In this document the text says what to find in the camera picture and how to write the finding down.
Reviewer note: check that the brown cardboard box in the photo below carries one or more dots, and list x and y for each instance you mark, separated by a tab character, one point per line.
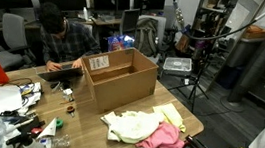
124	86

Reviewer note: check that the seated person in plaid shirt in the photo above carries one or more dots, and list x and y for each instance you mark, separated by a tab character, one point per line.
69	43

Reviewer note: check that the pink shirt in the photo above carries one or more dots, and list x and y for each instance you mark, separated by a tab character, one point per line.
165	139

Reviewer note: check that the blue snack bag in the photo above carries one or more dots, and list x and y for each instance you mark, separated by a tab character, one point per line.
119	43

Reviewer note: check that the grey green backpack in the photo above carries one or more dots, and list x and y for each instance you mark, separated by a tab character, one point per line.
147	35

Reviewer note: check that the white towel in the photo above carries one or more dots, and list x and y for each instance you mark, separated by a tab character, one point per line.
110	118

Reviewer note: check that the cream white cloth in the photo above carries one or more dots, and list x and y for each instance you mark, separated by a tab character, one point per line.
133	126

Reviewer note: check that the dark office chair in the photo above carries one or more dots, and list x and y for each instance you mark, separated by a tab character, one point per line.
130	21

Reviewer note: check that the yellow cloth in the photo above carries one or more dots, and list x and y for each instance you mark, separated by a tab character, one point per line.
171	113

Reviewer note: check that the wooden office desk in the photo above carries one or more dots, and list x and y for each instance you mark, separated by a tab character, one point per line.
103	22

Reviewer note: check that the small white adapter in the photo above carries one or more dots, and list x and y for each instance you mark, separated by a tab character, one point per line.
67	92

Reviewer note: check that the dark laptop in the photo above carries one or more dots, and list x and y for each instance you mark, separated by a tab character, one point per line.
62	74

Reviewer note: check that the brown tape roll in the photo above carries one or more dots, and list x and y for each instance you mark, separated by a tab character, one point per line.
70	109

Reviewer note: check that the green tape roll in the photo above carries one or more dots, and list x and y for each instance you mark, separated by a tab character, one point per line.
59	123

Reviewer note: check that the red and black hand tool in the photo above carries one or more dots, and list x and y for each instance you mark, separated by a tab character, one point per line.
194	145

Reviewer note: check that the clear plastic bottle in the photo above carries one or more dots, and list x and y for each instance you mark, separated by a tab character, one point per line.
61	141

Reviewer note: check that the white folded paper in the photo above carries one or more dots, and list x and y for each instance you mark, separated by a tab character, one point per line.
49	130

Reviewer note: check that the black shelving rack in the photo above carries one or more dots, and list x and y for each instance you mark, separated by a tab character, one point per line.
213	12

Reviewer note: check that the grey cylindrical pillar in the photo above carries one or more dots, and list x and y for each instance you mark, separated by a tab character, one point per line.
250	74

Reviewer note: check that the pile of black tools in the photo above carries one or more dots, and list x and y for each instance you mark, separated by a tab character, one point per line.
27	129

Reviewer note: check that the orange brown bin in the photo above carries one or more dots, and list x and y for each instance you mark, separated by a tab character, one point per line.
258	33

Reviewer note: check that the black camera tripod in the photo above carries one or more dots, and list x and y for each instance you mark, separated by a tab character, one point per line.
196	81

